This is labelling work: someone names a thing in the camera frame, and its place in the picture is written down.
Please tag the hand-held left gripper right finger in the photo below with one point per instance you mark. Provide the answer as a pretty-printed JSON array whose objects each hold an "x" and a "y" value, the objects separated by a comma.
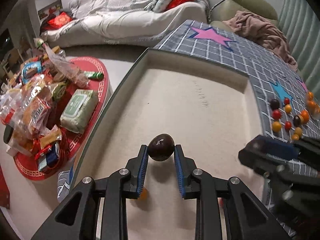
[{"x": 179, "y": 173}]

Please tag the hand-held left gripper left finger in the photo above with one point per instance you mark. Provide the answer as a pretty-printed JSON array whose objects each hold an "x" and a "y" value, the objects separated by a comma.
[{"x": 142, "y": 172}]

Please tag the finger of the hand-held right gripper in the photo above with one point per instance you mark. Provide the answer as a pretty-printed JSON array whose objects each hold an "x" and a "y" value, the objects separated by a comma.
[
  {"x": 277, "y": 150},
  {"x": 295, "y": 187}
]

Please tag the orange cherry tomato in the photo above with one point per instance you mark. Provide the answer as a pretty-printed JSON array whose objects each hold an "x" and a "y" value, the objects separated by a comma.
[{"x": 144, "y": 194}]

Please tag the dark purple cherry tomato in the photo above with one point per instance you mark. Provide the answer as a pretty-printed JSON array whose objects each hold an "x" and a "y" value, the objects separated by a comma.
[{"x": 160, "y": 147}]

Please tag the cluster of mixed cherry tomatoes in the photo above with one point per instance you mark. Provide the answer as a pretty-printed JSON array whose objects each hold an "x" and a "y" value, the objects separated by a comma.
[{"x": 276, "y": 114}]

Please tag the large white tray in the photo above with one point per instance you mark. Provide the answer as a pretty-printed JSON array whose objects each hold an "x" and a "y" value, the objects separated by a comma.
[{"x": 180, "y": 100}]

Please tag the green wet wipes pack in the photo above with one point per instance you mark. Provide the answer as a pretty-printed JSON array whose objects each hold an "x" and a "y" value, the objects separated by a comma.
[{"x": 78, "y": 110}]

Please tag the round red tray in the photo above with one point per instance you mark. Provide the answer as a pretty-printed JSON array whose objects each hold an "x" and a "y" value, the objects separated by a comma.
[{"x": 100, "y": 80}]

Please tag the green bottle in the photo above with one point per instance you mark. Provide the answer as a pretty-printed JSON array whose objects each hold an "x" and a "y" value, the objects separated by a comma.
[{"x": 93, "y": 75}]

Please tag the grey checked cloth with stars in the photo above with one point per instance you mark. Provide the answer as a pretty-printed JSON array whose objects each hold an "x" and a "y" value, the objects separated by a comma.
[{"x": 212, "y": 47}]

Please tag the pale green curtain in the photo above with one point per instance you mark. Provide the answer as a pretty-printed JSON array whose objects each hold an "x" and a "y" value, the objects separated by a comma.
[{"x": 300, "y": 30}]

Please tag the pinkish brown blanket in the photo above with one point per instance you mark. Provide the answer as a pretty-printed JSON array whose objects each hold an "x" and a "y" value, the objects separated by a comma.
[{"x": 262, "y": 27}]

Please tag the pile of snack packets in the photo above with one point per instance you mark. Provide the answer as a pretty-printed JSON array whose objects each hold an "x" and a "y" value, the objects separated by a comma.
[{"x": 35, "y": 110}]

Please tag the black round object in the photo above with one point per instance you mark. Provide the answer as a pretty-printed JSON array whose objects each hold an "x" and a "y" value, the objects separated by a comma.
[{"x": 8, "y": 135}]

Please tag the white covered sofa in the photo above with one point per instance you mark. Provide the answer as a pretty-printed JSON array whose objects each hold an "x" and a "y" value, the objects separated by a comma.
[{"x": 125, "y": 27}]

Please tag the green armchair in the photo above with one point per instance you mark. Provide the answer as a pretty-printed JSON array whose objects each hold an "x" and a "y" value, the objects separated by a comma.
[{"x": 250, "y": 1}]

